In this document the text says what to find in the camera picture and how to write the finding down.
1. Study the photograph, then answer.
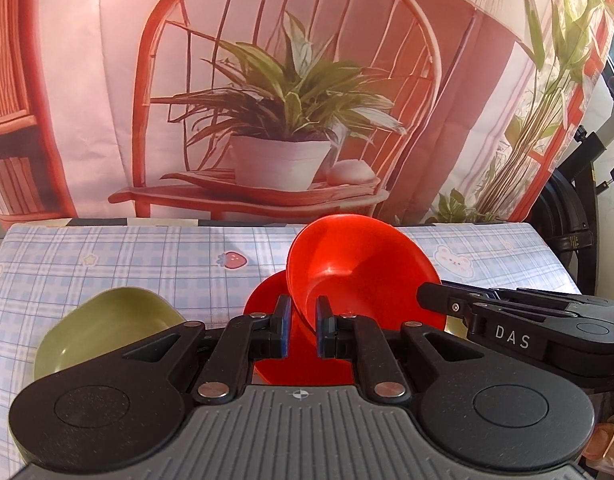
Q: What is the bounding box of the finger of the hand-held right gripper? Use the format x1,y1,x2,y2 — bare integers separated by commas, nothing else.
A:
417,282,614,362

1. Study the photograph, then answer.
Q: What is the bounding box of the red plate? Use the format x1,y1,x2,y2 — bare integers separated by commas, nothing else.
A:
243,270,358,387

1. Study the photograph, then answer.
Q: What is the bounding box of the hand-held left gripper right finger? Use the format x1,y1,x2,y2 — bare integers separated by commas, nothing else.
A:
314,296,492,404

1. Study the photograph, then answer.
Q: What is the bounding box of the blue plaid tablecloth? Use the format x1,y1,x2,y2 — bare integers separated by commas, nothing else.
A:
0,220,584,463

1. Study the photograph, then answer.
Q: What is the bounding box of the printed wall backdrop cloth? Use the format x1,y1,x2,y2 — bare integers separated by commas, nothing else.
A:
0,0,614,228

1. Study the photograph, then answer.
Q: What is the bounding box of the red bowl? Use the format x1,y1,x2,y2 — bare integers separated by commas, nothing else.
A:
286,214,448,361

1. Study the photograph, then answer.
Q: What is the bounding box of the black exercise bike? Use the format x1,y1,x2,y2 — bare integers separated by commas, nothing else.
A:
528,60,614,297

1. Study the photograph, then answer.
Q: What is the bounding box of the person's right hand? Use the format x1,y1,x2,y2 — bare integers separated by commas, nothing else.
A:
582,412,614,476

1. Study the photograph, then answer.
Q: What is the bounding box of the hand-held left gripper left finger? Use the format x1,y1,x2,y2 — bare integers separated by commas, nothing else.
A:
122,295,294,405

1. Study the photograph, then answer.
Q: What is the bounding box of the olive green plate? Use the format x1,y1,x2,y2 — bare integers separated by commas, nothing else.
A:
33,286,188,382

